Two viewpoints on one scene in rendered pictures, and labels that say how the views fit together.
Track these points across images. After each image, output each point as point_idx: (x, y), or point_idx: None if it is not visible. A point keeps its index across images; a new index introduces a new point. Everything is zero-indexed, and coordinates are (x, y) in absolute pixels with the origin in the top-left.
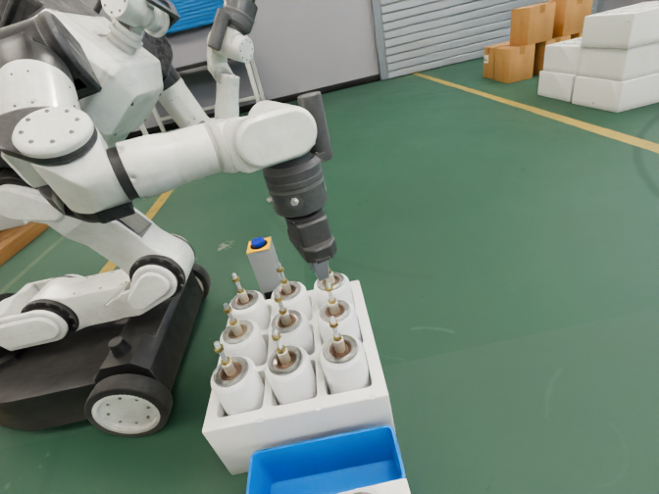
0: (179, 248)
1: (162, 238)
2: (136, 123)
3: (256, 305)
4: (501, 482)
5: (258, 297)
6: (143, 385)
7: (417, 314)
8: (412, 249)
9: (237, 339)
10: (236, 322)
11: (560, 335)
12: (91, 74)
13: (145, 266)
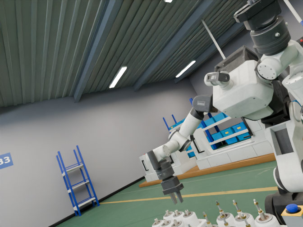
0: (291, 173)
1: (289, 162)
2: (254, 109)
3: (255, 223)
4: None
5: (259, 223)
6: (267, 206)
7: None
8: None
9: (236, 216)
10: (237, 211)
11: None
12: (203, 110)
13: (275, 168)
